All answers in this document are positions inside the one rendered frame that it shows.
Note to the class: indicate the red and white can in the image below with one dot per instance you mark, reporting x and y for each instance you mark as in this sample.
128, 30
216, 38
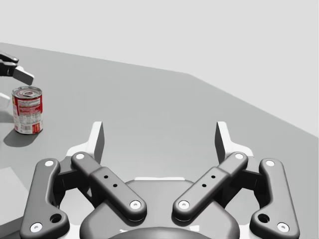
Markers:
28, 110

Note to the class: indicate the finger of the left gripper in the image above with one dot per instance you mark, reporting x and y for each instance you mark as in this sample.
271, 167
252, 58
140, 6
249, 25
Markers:
3, 100
21, 74

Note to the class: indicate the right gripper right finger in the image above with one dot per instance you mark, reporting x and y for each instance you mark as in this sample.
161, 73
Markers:
219, 178

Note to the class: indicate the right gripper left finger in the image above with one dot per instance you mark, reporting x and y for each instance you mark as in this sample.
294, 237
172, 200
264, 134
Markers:
99, 178

